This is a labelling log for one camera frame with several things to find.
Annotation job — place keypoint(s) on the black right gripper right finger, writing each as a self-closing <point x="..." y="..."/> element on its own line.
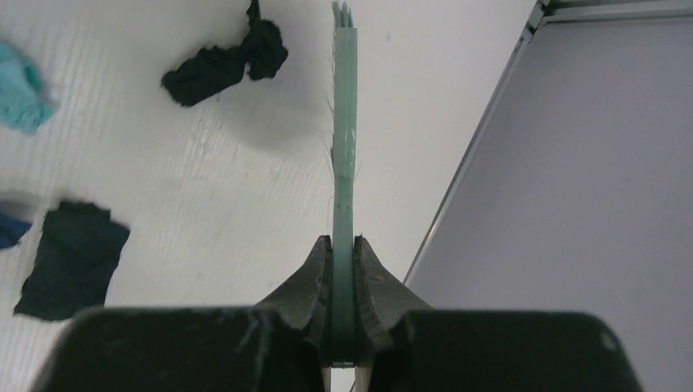
<point x="406" y="345"/>

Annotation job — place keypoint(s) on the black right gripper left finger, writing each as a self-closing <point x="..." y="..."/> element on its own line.
<point x="279" y="344"/>

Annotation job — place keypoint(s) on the mint green hand brush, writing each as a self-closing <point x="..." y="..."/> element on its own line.
<point x="343" y="155"/>

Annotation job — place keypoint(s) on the black flat paper scrap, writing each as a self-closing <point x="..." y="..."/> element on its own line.
<point x="78" y="252"/>

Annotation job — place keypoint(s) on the black twisted paper scrap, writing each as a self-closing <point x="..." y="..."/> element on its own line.
<point x="211" y="70"/>

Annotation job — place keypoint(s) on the dark blue paper scrap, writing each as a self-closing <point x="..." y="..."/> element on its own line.
<point x="12" y="230"/>

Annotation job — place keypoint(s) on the light blue paper scrap upper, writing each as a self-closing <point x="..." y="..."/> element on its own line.
<point x="25" y="104"/>

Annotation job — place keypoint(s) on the aluminium frame rail right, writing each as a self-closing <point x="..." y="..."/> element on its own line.
<point x="544" y="13"/>

